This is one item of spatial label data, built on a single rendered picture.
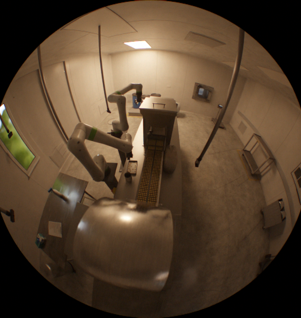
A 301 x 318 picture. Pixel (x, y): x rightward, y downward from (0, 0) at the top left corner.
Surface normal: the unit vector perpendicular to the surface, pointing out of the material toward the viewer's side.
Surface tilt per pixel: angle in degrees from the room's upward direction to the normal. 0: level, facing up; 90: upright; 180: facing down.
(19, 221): 90
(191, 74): 90
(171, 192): 0
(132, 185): 0
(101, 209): 36
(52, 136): 90
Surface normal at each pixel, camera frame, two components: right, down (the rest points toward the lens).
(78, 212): 0.03, -0.63
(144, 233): 0.08, -0.90
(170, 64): -0.15, 0.77
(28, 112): 0.99, 0.13
